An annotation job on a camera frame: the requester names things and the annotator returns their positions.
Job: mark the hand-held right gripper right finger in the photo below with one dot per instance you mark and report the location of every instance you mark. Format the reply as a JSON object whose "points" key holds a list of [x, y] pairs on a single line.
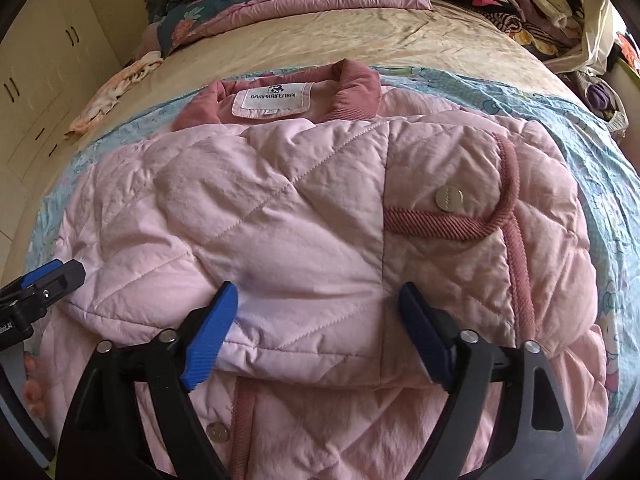
{"points": [[425, 340]]}

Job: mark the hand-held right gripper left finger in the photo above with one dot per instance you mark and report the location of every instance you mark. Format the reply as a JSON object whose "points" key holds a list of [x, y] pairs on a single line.
{"points": [[210, 340]]}

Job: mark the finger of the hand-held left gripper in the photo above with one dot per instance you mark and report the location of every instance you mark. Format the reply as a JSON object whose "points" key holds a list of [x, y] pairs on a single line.
{"points": [[62, 277], [30, 275]]}

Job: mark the pink quilted jacket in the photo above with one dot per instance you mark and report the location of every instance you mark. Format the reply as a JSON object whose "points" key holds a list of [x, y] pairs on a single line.
{"points": [[310, 240]]}

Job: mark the colourful clothes on windowsill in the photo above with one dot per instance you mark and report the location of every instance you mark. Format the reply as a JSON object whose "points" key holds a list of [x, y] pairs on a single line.
{"points": [[629, 50]]}

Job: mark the person's left hand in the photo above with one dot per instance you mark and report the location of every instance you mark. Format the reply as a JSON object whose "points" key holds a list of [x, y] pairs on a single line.
{"points": [[34, 390]]}

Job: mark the cream built-in wardrobe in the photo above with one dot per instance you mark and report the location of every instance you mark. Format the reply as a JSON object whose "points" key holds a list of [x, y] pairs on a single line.
{"points": [[45, 85]]}

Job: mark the small pink floral garment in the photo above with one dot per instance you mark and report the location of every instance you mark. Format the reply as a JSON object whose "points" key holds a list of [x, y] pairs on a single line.
{"points": [[120, 87]]}

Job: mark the blue cartoon printed blanket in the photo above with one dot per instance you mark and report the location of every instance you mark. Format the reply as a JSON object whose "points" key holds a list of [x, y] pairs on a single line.
{"points": [[600, 160]]}

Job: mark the basket with purple cloth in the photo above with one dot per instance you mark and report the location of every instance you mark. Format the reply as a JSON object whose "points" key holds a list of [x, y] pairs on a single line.
{"points": [[600, 100]]}

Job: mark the bed with beige sheet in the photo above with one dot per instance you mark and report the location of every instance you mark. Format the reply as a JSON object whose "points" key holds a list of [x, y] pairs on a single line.
{"points": [[325, 35]]}

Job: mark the dark floral and pink quilt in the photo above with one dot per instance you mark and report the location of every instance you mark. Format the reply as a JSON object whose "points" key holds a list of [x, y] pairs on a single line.
{"points": [[280, 0]]}

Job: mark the cream curtain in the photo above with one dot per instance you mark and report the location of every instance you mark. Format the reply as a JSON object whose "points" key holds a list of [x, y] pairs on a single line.
{"points": [[590, 30]]}

